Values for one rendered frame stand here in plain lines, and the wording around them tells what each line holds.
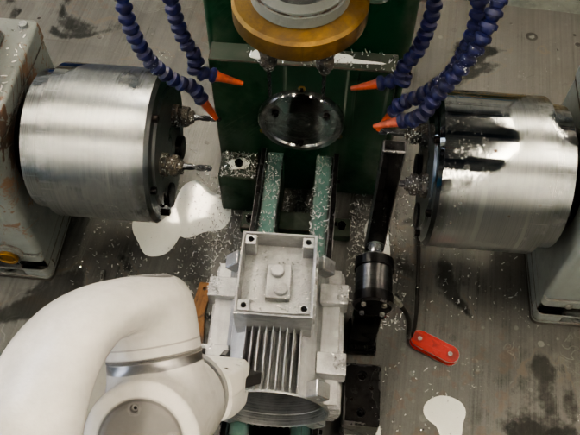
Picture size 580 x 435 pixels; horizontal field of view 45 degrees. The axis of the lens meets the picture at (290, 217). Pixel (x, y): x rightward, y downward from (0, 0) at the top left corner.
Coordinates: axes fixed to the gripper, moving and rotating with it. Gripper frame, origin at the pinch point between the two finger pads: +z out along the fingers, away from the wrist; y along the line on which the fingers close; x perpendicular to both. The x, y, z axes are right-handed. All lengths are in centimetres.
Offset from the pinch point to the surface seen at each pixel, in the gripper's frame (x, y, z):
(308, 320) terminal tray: 5.2, 10.6, 7.7
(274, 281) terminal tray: 9.4, 5.7, 11.3
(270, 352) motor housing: 0.7, 6.2, 8.3
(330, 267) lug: 11.6, 13.0, 17.7
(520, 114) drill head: 36, 39, 22
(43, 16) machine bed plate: 63, -58, 80
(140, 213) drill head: 17.1, -17.0, 27.1
